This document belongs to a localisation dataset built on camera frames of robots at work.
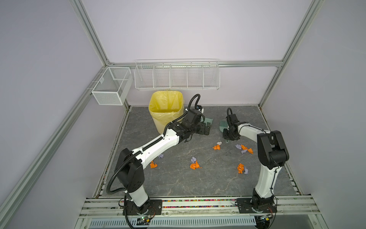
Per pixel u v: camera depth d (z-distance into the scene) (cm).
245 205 74
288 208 74
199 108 71
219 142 97
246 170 85
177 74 99
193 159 89
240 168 86
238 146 95
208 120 110
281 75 99
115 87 105
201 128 72
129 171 43
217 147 95
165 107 103
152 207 74
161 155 91
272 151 53
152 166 87
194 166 87
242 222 71
